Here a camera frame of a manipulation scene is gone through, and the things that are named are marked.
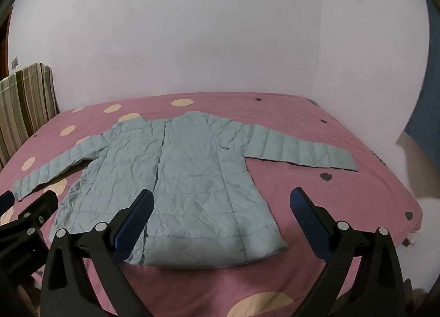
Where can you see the pink polka dot bed sheet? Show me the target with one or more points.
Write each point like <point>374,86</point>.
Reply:
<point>292,121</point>

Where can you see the blue curtain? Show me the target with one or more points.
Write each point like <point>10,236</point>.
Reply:
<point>426,114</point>

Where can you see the striped cushion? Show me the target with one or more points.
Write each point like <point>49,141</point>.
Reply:
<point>25,107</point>

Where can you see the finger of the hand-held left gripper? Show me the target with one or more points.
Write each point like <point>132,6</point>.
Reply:
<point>37,212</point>
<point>6,203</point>

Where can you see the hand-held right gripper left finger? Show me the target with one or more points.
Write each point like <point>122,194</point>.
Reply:
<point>136,215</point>

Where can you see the light blue puffer jacket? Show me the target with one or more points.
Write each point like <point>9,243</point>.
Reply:
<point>192,172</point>

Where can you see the brown wooden frame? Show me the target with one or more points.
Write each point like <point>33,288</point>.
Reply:
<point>4,49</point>

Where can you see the wall socket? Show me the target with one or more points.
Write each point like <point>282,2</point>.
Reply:
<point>14,63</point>

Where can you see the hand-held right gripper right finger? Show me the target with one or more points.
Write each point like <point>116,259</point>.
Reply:
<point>307,217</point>

